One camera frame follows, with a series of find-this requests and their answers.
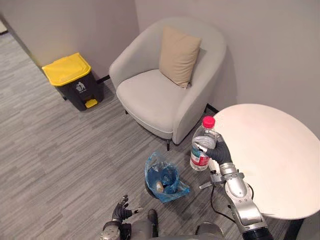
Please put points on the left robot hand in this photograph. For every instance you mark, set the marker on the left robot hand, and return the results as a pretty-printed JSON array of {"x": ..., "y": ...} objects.
[{"x": 121, "y": 212}]

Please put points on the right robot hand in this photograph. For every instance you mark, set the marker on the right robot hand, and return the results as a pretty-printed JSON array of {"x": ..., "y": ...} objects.
[{"x": 221, "y": 152}]

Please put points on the clear water bottle red cap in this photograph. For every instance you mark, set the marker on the clear water bottle red cap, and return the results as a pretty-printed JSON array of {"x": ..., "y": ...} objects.
[{"x": 200, "y": 160}]

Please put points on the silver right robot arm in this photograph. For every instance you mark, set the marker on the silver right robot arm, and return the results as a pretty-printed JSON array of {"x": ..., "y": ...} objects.
[{"x": 238, "y": 193}]

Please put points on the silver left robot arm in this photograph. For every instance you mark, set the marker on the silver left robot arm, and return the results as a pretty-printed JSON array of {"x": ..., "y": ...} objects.
[{"x": 112, "y": 231}]

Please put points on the small black mesh bin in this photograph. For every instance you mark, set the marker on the small black mesh bin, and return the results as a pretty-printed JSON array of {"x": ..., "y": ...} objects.
[{"x": 148, "y": 191}]

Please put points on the beige crumpled rubbish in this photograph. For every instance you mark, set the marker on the beige crumpled rubbish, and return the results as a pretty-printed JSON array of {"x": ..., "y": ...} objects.
[{"x": 159, "y": 187}]

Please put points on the blue plastic trash bag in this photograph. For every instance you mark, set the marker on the blue plastic trash bag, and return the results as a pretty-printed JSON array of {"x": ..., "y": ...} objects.
[{"x": 172, "y": 183}]

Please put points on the black trash can yellow lid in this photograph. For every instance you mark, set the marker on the black trash can yellow lid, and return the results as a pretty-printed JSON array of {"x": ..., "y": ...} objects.
[{"x": 75, "y": 86}]

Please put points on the silver robot body and legs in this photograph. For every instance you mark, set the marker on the silver robot body and legs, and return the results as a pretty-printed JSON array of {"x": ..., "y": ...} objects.
[{"x": 146, "y": 228}]

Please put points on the round white table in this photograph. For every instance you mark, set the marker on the round white table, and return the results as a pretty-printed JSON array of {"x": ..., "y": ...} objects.
[{"x": 270, "y": 155}]

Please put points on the grey fabric armchair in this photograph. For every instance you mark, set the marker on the grey fabric armchair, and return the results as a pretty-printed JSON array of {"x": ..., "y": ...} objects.
[{"x": 150, "y": 97}]

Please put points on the beige cushion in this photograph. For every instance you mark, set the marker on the beige cushion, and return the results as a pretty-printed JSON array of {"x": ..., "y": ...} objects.
[{"x": 178, "y": 57}]

